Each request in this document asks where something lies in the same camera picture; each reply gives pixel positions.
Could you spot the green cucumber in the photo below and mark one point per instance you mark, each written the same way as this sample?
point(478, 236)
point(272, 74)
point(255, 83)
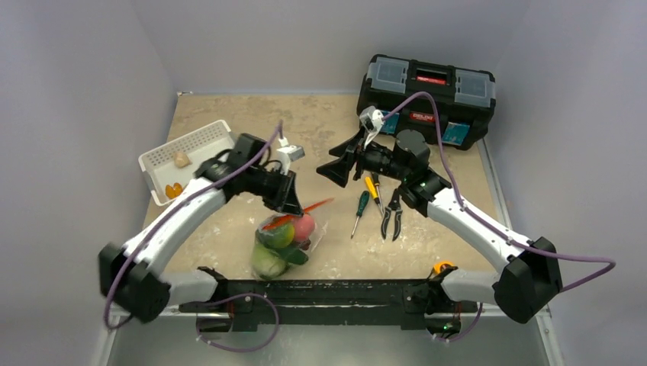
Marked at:
point(294, 255)

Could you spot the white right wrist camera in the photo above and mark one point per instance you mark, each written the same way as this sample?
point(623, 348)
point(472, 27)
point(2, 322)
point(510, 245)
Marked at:
point(372, 120)

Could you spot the black yellow screwdriver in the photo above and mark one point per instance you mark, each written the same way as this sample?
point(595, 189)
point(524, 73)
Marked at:
point(375, 179)

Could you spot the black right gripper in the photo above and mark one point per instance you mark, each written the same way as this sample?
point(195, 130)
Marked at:
point(358, 160)

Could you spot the beige garlic bulb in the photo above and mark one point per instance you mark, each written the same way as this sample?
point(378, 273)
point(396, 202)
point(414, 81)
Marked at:
point(181, 160)

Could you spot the peach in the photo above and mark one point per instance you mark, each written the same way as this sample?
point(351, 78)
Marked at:
point(303, 228)

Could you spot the green handled screwdriver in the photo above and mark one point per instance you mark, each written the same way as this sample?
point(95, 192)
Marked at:
point(362, 203)

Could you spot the clear zip bag orange zipper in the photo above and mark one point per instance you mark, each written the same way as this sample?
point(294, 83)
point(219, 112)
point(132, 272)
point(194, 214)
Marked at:
point(318, 211)

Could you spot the yellow handled tool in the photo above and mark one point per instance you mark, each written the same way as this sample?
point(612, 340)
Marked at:
point(374, 193)

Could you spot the orange yellow fruit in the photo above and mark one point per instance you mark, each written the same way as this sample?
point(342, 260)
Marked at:
point(173, 191)

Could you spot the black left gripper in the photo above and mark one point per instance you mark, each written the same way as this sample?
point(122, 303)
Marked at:
point(284, 197)

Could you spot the yellow tape measure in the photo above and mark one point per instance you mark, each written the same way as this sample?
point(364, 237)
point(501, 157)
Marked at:
point(439, 267)

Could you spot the black pliers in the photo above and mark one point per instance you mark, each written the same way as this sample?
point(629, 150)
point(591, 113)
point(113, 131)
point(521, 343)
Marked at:
point(393, 212)

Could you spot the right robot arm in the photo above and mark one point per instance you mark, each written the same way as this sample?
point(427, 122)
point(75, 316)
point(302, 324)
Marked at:
point(526, 273)

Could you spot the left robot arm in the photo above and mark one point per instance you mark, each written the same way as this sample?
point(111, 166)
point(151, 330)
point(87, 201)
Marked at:
point(131, 275)

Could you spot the green cabbage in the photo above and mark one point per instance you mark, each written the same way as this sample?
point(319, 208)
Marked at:
point(265, 264)

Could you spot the white perforated basket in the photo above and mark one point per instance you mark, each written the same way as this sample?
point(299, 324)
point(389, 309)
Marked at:
point(169, 167)

